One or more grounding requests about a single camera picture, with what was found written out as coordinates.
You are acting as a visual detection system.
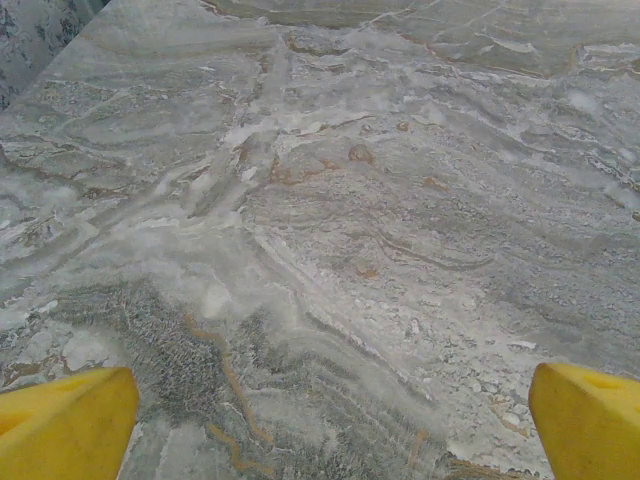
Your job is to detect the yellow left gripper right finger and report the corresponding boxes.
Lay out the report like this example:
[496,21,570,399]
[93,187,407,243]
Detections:
[528,362,640,480]

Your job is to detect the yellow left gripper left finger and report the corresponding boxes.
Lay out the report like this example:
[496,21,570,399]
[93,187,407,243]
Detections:
[0,366,141,480]

